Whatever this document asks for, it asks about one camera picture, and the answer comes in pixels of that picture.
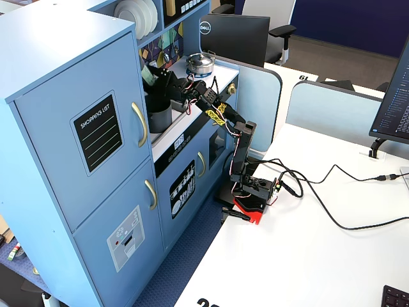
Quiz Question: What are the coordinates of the dark gray toy pot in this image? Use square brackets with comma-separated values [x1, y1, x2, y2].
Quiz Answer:
[144, 92, 173, 134]

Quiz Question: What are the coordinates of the light blue rounded desk divider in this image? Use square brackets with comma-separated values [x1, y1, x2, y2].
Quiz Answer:
[217, 54, 284, 161]

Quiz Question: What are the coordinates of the thick black cable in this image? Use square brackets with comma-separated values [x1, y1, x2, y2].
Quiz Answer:
[255, 158, 409, 231]

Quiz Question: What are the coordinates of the light blue long desk divider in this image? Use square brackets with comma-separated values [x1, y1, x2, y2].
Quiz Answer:
[286, 81, 409, 157]

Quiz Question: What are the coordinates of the white black office chair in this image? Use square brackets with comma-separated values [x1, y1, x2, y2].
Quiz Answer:
[210, 0, 297, 65]

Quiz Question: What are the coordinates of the red robot base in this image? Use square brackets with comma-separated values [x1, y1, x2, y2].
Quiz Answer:
[233, 196, 266, 226]

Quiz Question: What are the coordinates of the blue wooden toy kitchen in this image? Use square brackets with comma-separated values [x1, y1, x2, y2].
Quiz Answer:
[0, 0, 240, 307]

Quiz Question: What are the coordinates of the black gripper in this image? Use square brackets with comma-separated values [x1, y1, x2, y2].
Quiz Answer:
[149, 66, 207, 104]

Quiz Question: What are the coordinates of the monitor with lit screen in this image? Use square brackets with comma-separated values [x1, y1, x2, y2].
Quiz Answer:
[369, 35, 409, 145]

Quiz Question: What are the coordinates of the gold freezer door handle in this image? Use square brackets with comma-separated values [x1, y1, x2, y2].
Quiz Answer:
[144, 180, 158, 211]

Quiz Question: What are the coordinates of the gray green salt shaker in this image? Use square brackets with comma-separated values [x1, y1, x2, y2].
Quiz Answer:
[141, 63, 160, 97]

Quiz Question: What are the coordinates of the thin black cable with connector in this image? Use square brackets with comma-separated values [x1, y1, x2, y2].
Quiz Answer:
[277, 164, 403, 199]

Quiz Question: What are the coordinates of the white toy plate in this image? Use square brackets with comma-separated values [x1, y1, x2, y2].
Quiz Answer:
[114, 0, 146, 40]
[151, 0, 160, 28]
[142, 0, 154, 35]

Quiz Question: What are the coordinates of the black keyboard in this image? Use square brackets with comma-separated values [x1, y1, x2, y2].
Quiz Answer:
[382, 284, 409, 307]

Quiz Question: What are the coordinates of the gold fridge door handle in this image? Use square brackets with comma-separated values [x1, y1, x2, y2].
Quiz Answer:
[131, 102, 149, 148]

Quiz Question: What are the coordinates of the black Dell monitor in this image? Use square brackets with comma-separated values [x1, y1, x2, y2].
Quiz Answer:
[198, 13, 271, 68]

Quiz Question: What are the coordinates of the gold cupboard door handle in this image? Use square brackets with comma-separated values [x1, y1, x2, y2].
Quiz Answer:
[197, 151, 207, 178]

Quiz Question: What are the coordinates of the silver pot with lid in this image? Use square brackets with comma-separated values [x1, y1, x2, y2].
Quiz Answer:
[185, 52, 215, 77]

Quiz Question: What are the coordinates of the black table clamp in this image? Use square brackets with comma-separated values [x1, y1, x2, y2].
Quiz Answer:
[221, 207, 252, 223]

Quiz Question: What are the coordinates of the striped green red white object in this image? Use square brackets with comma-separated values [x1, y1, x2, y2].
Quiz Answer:
[8, 242, 22, 260]

